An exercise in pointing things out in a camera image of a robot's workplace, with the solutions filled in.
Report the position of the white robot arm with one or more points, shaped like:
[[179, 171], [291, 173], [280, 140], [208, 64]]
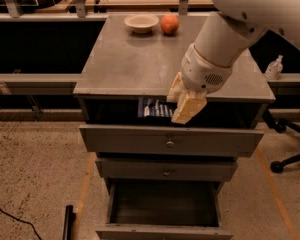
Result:
[[235, 26]]

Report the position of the grey wooden drawer cabinet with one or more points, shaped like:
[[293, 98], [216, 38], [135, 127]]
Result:
[[124, 66]]

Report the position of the grey top drawer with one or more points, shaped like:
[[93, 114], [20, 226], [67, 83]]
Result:
[[170, 140]]

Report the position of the white ceramic bowl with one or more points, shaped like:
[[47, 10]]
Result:
[[141, 23]]

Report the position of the orange fruit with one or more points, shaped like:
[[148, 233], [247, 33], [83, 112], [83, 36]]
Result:
[[169, 24]]

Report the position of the grey open bottom drawer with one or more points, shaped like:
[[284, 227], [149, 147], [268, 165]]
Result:
[[162, 210]]

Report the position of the dark blue rxbar wrapper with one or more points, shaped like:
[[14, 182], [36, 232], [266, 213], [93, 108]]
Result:
[[151, 107]]

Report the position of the grey middle drawer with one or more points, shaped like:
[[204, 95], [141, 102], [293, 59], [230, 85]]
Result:
[[165, 170]]

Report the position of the black bar on floor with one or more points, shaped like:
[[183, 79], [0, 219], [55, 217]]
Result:
[[68, 221]]

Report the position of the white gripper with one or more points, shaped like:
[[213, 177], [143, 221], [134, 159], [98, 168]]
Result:
[[200, 72]]

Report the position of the clear sanitizer pump bottle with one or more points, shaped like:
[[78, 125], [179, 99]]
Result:
[[274, 69]]

